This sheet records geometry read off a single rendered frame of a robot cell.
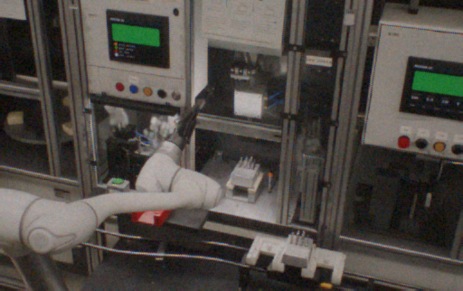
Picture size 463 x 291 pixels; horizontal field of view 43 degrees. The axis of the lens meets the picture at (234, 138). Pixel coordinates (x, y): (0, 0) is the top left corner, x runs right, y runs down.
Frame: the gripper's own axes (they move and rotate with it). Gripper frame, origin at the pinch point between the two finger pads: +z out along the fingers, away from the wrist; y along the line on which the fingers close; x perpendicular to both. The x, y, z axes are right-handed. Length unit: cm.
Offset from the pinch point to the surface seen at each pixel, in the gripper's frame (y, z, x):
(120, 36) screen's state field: 22.6, 8.6, 30.9
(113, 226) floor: -153, 10, 115
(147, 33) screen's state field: 23.4, 11.1, 19.7
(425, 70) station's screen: 11, 24, -78
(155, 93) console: -0.2, 2.9, 20.7
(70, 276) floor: -132, -37, 107
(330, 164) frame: -27, 5, -48
